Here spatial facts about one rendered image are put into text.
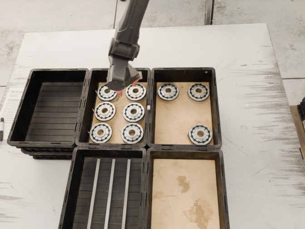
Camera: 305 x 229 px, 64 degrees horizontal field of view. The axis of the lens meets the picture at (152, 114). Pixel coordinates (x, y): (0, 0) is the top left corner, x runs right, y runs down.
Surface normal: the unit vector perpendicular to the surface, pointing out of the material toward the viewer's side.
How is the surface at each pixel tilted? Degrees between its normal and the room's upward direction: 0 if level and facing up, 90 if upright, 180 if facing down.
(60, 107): 0
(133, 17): 82
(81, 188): 0
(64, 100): 0
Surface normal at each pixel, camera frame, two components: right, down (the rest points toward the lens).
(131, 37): 0.04, 0.82
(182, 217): -0.07, -0.46
